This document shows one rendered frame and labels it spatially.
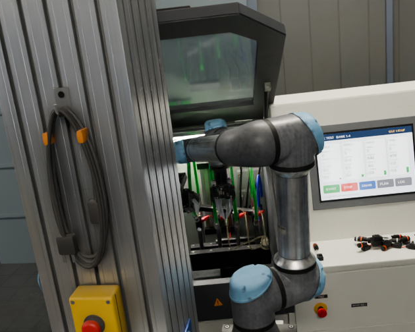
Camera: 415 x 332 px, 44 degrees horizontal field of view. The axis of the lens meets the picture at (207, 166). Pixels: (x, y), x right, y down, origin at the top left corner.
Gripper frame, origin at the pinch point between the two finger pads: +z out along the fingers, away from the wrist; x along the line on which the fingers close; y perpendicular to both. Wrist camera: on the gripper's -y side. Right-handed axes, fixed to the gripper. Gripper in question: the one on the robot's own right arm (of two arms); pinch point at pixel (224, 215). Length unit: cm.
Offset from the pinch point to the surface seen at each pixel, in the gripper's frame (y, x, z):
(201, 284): -3.4, -12.2, 29.3
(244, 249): -24.2, 5.9, 26.3
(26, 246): -236, -181, 107
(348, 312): -3, 44, 47
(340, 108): -38, 52, -26
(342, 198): -29, 49, 10
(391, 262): -3, 61, 27
